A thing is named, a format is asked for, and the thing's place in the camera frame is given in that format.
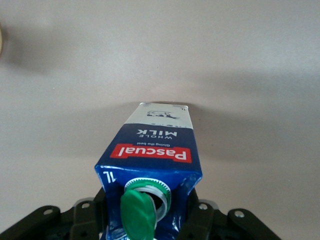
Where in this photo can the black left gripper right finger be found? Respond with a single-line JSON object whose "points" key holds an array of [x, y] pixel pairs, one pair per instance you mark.
{"points": [[220, 222]]}

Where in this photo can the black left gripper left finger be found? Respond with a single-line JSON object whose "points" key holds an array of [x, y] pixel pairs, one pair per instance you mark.
{"points": [[62, 220]]}

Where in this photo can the blue white milk carton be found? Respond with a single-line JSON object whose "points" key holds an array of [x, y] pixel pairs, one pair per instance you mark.
{"points": [[150, 160]]}

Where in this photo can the wooden mug stand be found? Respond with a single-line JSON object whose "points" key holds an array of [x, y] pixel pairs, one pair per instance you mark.
{"points": [[1, 37]]}

